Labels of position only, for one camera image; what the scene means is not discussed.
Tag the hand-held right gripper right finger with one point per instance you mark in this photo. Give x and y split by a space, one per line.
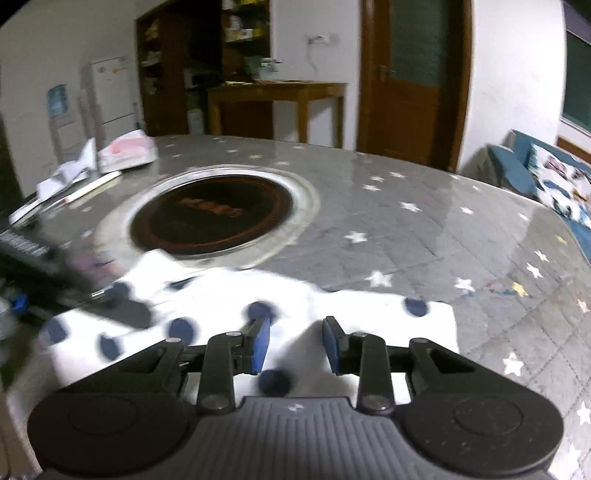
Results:
333 346

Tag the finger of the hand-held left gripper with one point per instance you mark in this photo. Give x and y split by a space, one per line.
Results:
85 286

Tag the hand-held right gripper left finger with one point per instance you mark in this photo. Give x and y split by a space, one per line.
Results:
259 346

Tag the white polka dot garment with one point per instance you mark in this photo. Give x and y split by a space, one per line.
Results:
207 295

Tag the crumpled white paper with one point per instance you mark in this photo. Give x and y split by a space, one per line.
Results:
69 168

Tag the grey star-printed tablecloth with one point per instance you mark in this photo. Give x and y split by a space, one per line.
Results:
415 254

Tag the black round induction cooktop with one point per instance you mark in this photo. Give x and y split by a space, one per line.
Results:
212 230

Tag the pink tissue pack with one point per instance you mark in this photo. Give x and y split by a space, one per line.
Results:
127 150

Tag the white refrigerator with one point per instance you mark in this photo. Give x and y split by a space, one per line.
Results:
113 92

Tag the dark wooden shelf cabinet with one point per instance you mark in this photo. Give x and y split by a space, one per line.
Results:
175 69

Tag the blue sofa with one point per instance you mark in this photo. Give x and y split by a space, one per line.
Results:
512 170

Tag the wooden side table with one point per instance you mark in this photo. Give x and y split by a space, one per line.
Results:
277 92

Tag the brown wooden door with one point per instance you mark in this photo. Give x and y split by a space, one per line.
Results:
411 101

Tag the butterfly print pillow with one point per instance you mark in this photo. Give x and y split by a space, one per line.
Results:
558 184

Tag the green framed window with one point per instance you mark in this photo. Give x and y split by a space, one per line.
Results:
577 78

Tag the white wall outlet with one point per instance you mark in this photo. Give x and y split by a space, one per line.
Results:
323 39

